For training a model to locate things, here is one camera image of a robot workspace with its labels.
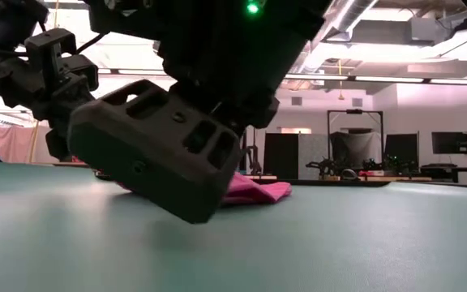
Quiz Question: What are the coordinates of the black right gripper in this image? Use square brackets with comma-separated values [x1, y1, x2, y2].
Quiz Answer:
[67, 38, 307, 225]

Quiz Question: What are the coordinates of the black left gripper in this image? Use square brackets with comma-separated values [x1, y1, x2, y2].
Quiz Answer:
[32, 87, 96, 161]

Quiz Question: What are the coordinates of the pink towel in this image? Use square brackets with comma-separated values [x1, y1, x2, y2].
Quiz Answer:
[95, 170, 294, 207]

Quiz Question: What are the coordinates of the pink hanging cloth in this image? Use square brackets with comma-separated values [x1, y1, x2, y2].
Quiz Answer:
[0, 124, 58, 165]

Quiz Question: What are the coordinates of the ceiling light strip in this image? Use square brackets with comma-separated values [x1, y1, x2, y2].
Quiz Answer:
[97, 67, 168, 76]
[429, 78, 467, 86]
[353, 75, 426, 84]
[285, 73, 349, 81]

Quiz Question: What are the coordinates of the black partition panel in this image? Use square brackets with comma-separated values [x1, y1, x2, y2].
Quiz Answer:
[262, 132, 300, 181]

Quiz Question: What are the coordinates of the grey partition panel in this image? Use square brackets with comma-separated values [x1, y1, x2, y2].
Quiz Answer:
[298, 133, 330, 179]

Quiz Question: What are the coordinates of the green table mat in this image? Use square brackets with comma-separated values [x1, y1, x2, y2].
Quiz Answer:
[0, 161, 467, 292]

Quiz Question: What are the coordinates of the grey draped cloth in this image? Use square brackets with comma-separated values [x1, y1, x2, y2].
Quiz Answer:
[329, 131, 382, 170]

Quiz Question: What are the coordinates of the long wooden table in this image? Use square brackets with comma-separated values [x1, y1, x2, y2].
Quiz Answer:
[243, 174, 435, 183]

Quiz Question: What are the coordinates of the black monitor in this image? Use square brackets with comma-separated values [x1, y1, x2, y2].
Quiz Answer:
[431, 131, 467, 156]
[383, 132, 420, 168]

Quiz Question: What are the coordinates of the black desk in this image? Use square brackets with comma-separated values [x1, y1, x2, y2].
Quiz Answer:
[419, 162, 467, 184]

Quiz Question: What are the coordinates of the grey ventilation unit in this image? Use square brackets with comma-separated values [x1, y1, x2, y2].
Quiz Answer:
[350, 18, 437, 46]

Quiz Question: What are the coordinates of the yellow cable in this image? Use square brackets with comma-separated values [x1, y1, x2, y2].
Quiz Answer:
[29, 0, 61, 165]

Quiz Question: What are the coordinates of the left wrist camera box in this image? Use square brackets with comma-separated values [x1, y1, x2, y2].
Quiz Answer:
[24, 28, 100, 93]

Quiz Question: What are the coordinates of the black frame stand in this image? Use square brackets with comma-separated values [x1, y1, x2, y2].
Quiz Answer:
[326, 108, 385, 174]

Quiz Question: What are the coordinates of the silver air duct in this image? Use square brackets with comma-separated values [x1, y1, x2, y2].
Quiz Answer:
[293, 0, 380, 76]

